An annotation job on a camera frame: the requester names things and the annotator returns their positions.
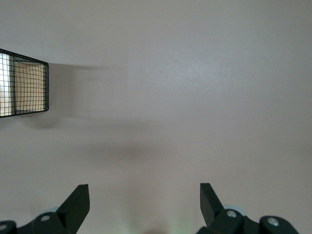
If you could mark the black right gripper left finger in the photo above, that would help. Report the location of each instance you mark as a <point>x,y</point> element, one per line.
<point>73,209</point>

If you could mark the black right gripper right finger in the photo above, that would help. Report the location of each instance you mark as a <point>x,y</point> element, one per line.
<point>212,209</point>

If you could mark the wooden board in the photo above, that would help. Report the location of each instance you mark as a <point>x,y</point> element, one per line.
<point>29,92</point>

